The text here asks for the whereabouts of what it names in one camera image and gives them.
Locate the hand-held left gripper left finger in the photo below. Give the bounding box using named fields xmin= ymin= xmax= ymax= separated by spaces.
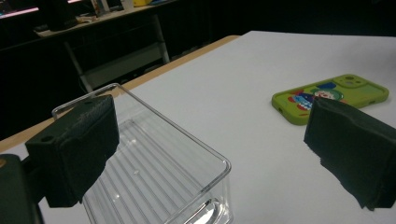
xmin=24 ymin=94 xmax=120 ymax=208

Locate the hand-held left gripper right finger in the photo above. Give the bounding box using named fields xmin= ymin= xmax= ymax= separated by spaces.
xmin=304 ymin=97 xmax=396 ymax=212

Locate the green cartoon phone case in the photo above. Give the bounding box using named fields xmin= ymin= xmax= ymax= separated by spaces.
xmin=271 ymin=74 xmax=390 ymax=126

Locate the clear plastic storage box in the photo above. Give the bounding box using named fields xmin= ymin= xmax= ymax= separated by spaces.
xmin=51 ymin=82 xmax=233 ymax=224

